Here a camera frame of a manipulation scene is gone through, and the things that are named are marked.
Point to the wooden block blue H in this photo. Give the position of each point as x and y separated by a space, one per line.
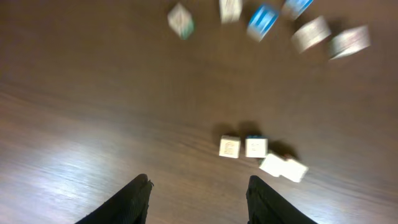
256 146

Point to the wooden block pineapple K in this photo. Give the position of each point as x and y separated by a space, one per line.
273 164

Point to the plain wooden block top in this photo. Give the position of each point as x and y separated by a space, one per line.
230 10

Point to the blue S wooden block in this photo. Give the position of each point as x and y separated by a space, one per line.
294 8

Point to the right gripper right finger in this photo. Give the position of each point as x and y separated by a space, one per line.
266 206

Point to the wooden block green edge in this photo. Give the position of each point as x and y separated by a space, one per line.
349 41

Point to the wooden block red letter side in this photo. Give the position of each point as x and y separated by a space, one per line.
229 146

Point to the wooden block red edge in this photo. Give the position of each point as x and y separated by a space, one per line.
310 32

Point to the wooden block green side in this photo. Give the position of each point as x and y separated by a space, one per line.
180 21

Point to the wooden block red trim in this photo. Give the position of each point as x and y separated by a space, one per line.
293 170

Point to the blue L wooden block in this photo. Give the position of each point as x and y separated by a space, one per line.
262 21

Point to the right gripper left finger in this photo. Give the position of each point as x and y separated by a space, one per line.
127 206

